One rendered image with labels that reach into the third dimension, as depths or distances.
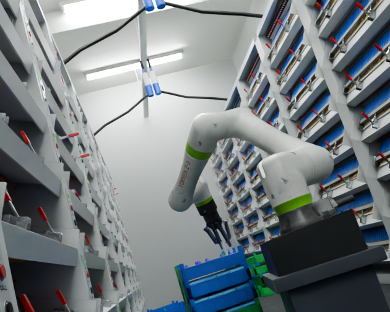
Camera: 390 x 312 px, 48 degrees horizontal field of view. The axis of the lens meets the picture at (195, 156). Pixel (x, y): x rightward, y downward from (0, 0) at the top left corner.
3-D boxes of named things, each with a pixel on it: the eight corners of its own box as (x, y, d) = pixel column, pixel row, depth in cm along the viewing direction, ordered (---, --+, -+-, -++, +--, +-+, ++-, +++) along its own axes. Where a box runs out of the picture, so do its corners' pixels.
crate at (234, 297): (249, 294, 215) (244, 278, 217) (258, 296, 196) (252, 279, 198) (190, 314, 210) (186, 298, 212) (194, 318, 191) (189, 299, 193)
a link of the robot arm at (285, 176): (328, 196, 139) (303, 143, 143) (293, 208, 130) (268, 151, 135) (302, 208, 149) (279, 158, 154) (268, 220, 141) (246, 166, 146)
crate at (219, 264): (239, 263, 219) (233, 247, 221) (247, 262, 199) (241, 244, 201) (181, 281, 214) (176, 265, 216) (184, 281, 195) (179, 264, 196)
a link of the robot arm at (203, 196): (205, 168, 208) (189, 173, 215) (190, 181, 199) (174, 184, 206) (218, 194, 210) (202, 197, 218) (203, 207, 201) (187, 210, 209)
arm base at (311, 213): (351, 208, 145) (343, 192, 146) (364, 203, 130) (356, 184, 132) (278, 237, 145) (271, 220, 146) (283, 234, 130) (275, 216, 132)
